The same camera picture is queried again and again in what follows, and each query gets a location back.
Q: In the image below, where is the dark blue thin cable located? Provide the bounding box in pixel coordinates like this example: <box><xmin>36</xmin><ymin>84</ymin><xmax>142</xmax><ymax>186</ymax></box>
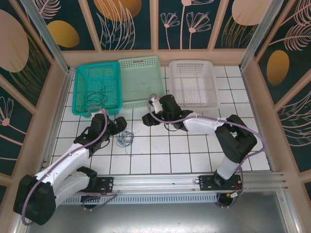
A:
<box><xmin>116</xmin><ymin>130</ymin><xmax>135</xmax><ymax>148</ymax></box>

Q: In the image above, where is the grey metal panel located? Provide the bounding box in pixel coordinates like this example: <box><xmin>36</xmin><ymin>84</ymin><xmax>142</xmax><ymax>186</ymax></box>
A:
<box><xmin>11</xmin><ymin>190</ymin><xmax>302</xmax><ymax>233</ymax></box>

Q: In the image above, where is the dark grey thin cable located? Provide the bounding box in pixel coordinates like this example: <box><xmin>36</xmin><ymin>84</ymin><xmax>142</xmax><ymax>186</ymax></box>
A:
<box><xmin>84</xmin><ymin>86</ymin><xmax>109</xmax><ymax>115</ymax></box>

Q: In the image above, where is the white plastic basket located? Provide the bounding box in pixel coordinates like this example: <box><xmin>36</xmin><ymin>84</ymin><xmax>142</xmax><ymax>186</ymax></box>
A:
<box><xmin>168</xmin><ymin>60</ymin><xmax>221</xmax><ymax>109</ymax></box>

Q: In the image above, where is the white slotted cable duct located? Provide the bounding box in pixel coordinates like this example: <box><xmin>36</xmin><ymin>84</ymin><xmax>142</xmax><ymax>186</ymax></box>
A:
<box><xmin>58</xmin><ymin>194</ymin><xmax>218</xmax><ymax>204</ymax></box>

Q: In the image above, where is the white thin cable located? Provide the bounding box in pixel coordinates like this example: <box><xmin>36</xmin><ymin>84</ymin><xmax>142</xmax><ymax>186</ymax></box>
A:
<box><xmin>121</xmin><ymin>131</ymin><xmax>137</xmax><ymax>157</ymax></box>
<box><xmin>132</xmin><ymin>80</ymin><xmax>160</xmax><ymax>94</ymax></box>
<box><xmin>132</xmin><ymin>81</ymin><xmax>156</xmax><ymax>95</ymax></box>

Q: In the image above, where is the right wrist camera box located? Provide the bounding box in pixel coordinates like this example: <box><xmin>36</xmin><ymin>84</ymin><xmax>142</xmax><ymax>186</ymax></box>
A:
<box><xmin>148</xmin><ymin>96</ymin><xmax>161</xmax><ymax>114</ymax></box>

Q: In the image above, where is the teal plastic basket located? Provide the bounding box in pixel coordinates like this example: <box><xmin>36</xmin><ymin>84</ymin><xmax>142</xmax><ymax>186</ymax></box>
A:
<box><xmin>72</xmin><ymin>61</ymin><xmax>123</xmax><ymax>119</ymax></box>

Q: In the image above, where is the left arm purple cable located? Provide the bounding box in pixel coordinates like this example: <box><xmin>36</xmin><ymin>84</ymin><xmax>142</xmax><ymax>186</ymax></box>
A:
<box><xmin>21</xmin><ymin>106</ymin><xmax>119</xmax><ymax>225</ymax></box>

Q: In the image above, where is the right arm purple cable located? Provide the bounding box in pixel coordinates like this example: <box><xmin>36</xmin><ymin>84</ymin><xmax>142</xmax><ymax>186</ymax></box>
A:
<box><xmin>147</xmin><ymin>93</ymin><xmax>267</xmax><ymax>209</ymax></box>

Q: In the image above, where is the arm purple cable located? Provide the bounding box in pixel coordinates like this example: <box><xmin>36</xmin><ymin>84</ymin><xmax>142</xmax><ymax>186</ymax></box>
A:
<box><xmin>147</xmin><ymin>93</ymin><xmax>267</xmax><ymax>209</ymax></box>
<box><xmin>21</xmin><ymin>106</ymin><xmax>119</xmax><ymax>225</ymax></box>

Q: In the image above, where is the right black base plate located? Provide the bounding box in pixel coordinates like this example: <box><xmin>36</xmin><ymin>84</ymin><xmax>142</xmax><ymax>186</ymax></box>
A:
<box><xmin>198</xmin><ymin>174</ymin><xmax>243</xmax><ymax>192</ymax></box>

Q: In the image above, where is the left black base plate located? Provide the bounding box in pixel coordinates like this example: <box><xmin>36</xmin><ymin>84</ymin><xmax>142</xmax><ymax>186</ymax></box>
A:
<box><xmin>96</xmin><ymin>176</ymin><xmax>114</xmax><ymax>194</ymax></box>

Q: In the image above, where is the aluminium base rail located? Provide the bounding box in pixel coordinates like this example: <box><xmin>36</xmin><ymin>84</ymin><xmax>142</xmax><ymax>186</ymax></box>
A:
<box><xmin>23</xmin><ymin>172</ymin><xmax>289</xmax><ymax>195</ymax></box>

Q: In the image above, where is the teal blue thin cable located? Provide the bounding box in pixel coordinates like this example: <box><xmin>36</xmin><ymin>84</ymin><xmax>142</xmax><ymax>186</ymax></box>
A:
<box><xmin>118</xmin><ymin>131</ymin><xmax>134</xmax><ymax>144</ymax></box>

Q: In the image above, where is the mint green plastic basket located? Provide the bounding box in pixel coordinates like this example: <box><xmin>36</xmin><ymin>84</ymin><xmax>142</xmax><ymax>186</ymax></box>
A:
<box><xmin>118</xmin><ymin>55</ymin><xmax>167</xmax><ymax>109</ymax></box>

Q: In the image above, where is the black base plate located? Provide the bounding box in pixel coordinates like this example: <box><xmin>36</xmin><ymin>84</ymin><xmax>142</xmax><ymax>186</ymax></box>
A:
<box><xmin>96</xmin><ymin>176</ymin><xmax>114</xmax><ymax>194</ymax></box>
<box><xmin>198</xmin><ymin>174</ymin><xmax>243</xmax><ymax>192</ymax></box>

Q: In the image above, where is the aluminium frame post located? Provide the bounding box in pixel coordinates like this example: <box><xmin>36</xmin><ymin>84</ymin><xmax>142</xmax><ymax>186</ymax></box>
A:
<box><xmin>239</xmin><ymin>0</ymin><xmax>284</xmax><ymax>71</ymax></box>
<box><xmin>19</xmin><ymin>0</ymin><xmax>71</xmax><ymax>73</ymax></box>

